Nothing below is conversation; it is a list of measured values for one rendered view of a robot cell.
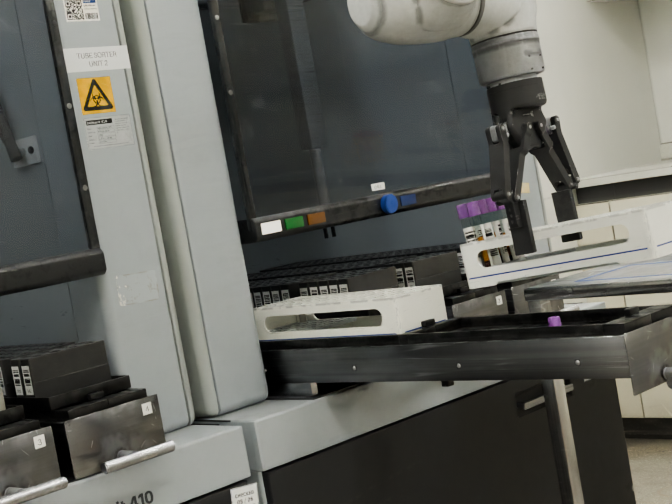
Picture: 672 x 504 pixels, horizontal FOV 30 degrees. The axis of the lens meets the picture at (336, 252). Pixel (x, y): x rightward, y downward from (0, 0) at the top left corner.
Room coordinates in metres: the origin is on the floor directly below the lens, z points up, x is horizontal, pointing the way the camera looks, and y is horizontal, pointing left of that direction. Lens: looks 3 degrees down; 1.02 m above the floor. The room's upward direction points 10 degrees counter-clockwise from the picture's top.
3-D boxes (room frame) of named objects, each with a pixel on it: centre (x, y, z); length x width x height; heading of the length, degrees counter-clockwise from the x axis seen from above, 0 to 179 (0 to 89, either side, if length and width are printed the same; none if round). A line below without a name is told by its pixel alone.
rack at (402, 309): (1.77, 0.00, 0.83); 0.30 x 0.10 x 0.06; 44
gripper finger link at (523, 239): (1.63, -0.24, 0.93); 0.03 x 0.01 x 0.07; 45
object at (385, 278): (1.94, -0.04, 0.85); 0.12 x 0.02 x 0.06; 134
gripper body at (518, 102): (1.67, -0.27, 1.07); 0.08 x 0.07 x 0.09; 135
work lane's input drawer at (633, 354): (1.64, -0.12, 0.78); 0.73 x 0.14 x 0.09; 44
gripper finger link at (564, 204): (1.71, -0.32, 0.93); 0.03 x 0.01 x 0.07; 45
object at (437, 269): (2.05, -0.15, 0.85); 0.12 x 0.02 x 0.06; 133
